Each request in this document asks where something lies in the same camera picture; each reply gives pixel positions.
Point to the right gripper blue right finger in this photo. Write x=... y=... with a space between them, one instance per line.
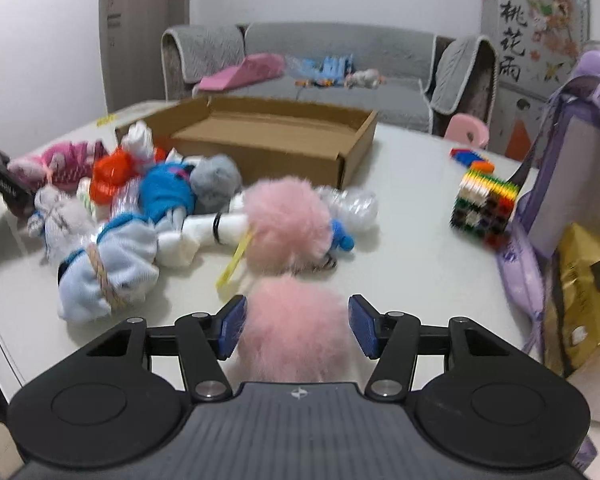
x=391 y=340

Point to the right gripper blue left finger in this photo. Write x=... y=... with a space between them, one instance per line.
x=204 y=340

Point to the magenta plush toy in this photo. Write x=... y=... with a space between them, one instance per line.
x=63 y=165

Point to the pink fluffy pompom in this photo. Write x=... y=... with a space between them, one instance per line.
x=294 y=331
x=290 y=226

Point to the white roll black band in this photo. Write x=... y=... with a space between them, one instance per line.
x=178 y=248

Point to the light blue cloth bundle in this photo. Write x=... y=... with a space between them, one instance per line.
x=110 y=273

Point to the orange plastic bag bundle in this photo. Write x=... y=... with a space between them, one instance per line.
x=109 y=174

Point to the clear plastic bag bundle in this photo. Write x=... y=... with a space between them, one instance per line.
x=353 y=210

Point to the blue knit sock bundle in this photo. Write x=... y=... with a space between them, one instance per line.
x=166 y=187

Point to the yellow item on table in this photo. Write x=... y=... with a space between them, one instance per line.
x=105 y=120

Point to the grey sock bundle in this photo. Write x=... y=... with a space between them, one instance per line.
x=215 y=181

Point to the multicolour block cube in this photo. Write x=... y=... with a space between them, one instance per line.
x=483 y=207

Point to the gold snack bag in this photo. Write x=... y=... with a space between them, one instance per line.
x=571 y=317

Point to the blue orange block toy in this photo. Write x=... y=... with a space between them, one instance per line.
x=472 y=160

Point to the brown cardboard box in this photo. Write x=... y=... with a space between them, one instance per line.
x=269 y=138

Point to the pink child chair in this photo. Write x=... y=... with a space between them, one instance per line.
x=468 y=130

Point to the wooden door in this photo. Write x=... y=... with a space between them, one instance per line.
x=130 y=34

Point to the purple water bottle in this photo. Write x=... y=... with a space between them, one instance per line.
x=566 y=188

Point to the grey sofa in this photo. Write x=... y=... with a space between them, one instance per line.
x=411 y=79

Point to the small plush on sofa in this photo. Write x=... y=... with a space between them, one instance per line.
x=369 y=79

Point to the blue toy on sofa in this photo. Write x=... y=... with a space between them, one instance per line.
x=327 y=73

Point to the pink cushion on sofa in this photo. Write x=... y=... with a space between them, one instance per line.
x=253 y=69

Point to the flower poster board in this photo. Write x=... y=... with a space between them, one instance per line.
x=537 y=44

